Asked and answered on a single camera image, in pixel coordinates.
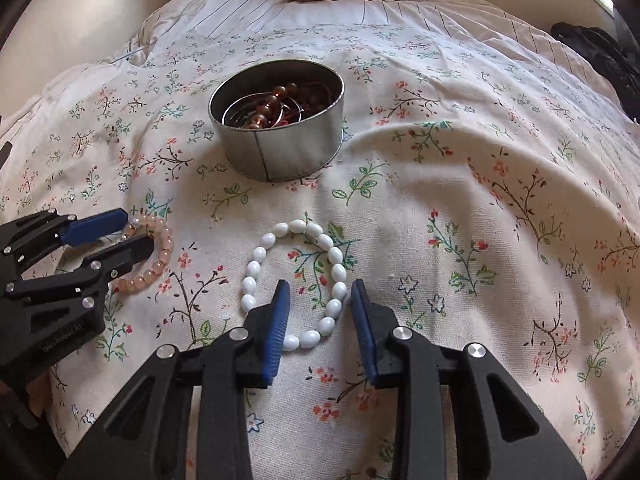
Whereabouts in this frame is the floral bed sheet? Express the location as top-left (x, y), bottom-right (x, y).
top-left (1, 25), bottom-right (639, 479)

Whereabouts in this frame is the white striped duvet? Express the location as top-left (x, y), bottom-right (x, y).
top-left (108, 0), bottom-right (598, 84)

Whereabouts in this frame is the white oval bead bracelet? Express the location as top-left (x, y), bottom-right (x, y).
top-left (240, 218), bottom-right (350, 352)

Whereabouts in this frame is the pink bead bracelet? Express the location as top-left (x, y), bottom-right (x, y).
top-left (110, 216), bottom-right (175, 295)

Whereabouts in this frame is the amber bead bracelet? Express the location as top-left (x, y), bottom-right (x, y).
top-left (249, 81), bottom-right (336, 129)

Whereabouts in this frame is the round silver metal tin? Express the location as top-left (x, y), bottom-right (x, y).
top-left (208, 60), bottom-right (345, 182)

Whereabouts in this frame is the black jacket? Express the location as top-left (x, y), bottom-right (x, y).
top-left (551, 23), bottom-right (639, 122)

